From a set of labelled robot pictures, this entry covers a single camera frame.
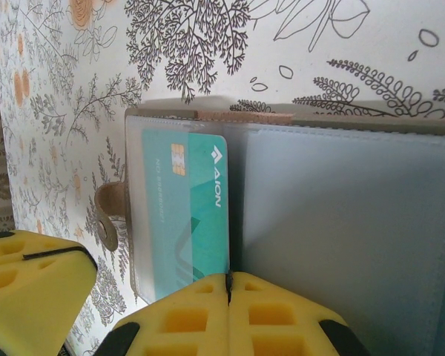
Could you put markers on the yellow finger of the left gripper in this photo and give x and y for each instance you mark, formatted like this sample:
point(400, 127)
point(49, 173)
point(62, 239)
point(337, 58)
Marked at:
point(33, 296)
point(22, 243)

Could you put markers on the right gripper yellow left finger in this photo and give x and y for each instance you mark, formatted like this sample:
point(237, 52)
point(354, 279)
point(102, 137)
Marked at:
point(178, 326)

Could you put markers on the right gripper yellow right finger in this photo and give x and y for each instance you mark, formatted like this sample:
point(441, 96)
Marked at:
point(282, 326)

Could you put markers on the teal AION chip card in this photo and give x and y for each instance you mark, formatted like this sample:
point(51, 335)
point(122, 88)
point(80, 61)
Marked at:
point(200, 207)

